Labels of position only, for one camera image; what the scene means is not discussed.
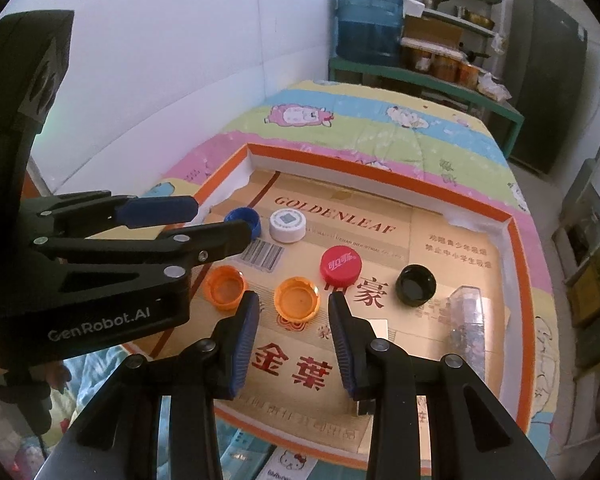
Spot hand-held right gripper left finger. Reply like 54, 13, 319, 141
32, 290, 261, 480

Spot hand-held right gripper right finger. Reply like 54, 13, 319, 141
327, 292, 556, 480

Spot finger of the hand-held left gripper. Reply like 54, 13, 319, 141
22, 191, 200, 242
32, 220, 253, 267

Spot blue bottle cap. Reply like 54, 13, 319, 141
224, 207, 262, 238

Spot orange bottle cap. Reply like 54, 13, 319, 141
273, 276, 322, 320
202, 266, 248, 313

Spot white bottle cap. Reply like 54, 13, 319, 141
269, 208, 306, 244

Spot red bottle cap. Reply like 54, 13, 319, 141
320, 245, 362, 285

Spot black bottle cap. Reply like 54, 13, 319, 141
396, 264, 438, 307

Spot clear plastic glitter case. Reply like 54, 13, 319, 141
447, 285, 483, 361

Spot shallow orange-rimmed cardboard box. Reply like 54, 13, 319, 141
162, 142, 538, 461

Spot person's left hand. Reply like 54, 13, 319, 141
0, 352, 73, 416

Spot teal floral slim box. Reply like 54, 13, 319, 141
219, 430, 273, 480

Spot white cartoon cat slim box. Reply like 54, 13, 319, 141
252, 447, 321, 480

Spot green table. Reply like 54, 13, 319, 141
328, 56, 526, 136

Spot blue water jug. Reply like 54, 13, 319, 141
334, 0, 406, 67

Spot brown cardboard carton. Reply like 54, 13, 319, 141
404, 15, 465, 50

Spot clear plastic bag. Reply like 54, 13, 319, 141
477, 72, 511, 101

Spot dark grey refrigerator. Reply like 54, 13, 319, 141
502, 0, 588, 176

